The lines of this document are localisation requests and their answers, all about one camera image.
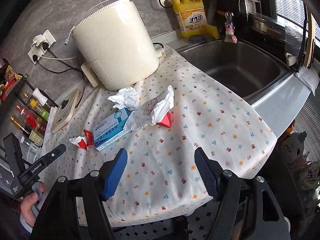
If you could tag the red paper piece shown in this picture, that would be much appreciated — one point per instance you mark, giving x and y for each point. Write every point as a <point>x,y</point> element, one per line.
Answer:
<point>166,121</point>

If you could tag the white tissue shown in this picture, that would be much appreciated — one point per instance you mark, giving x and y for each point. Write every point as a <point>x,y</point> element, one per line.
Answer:
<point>125,98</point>

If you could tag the dark soy sauce bottle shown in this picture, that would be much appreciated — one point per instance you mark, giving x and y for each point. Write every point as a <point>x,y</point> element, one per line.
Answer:
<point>36,138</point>

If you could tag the blue white medicine box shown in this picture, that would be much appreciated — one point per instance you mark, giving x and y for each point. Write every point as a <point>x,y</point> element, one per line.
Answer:
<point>110,129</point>

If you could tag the white wall power socket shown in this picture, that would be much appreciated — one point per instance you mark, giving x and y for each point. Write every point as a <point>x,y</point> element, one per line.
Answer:
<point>37,48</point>

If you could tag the grey kitchen cabinet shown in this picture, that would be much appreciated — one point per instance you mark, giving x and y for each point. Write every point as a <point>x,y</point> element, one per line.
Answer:
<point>280,106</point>

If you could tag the green label oil bottle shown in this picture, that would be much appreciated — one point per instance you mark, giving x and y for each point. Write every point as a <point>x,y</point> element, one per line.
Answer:
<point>34,104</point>

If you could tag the person's left hand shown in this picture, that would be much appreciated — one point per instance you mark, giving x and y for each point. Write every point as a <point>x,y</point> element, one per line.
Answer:
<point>27,216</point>

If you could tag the white cloth on counter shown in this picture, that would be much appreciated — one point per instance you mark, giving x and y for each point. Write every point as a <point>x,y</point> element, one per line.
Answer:
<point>309,77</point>

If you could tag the yellow detergent jug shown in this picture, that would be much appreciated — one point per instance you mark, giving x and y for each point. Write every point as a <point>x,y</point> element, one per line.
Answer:
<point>192,19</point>

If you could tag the cream air fryer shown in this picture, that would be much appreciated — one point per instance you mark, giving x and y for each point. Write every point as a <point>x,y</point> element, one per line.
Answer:
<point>116,45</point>

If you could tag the red white small wrapper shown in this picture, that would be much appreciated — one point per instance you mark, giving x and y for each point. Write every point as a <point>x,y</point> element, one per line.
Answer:
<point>85,142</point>

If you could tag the stainless steel sink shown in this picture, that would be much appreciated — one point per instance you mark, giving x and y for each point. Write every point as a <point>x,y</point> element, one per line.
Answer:
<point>242,67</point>

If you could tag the white laundry detergent bottle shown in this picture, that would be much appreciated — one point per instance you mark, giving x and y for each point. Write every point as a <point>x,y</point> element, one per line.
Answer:
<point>293,146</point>

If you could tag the detergent refill pouch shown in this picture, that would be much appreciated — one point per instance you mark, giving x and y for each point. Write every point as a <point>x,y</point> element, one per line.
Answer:
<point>309,177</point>

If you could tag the floral white tablecloth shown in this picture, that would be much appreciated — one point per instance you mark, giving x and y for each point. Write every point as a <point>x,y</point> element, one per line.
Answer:
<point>161,180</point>

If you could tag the black spice rack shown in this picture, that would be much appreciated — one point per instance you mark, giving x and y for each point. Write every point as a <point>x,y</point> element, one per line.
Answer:
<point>12,94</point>

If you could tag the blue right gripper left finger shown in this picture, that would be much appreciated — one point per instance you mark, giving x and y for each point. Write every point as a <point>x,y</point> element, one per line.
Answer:
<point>113,173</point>

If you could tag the wooden cutting board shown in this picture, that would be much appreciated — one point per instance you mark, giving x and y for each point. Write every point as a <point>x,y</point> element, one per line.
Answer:
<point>311,41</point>

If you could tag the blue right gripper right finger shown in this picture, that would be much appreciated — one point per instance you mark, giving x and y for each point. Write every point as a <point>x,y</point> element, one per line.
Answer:
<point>210,173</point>

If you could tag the red cap sauce bottle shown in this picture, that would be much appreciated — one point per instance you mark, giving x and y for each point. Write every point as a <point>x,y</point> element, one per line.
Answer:
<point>33,120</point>

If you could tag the pink small bottle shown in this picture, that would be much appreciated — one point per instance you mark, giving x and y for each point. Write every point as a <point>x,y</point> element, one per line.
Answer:
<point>229,34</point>

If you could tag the black dish rack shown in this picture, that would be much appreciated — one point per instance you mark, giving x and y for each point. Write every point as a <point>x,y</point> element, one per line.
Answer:
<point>284,21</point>

